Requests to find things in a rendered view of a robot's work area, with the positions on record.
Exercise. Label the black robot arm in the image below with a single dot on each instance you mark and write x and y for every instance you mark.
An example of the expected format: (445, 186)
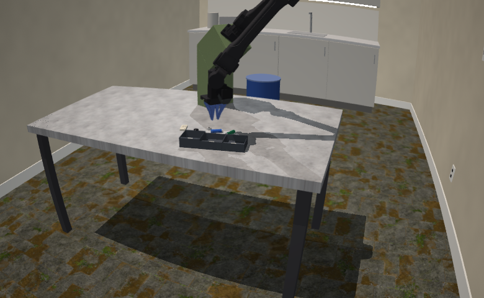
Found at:
(244, 30)

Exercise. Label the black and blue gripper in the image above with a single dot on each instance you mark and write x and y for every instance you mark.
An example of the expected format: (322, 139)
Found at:
(212, 105)

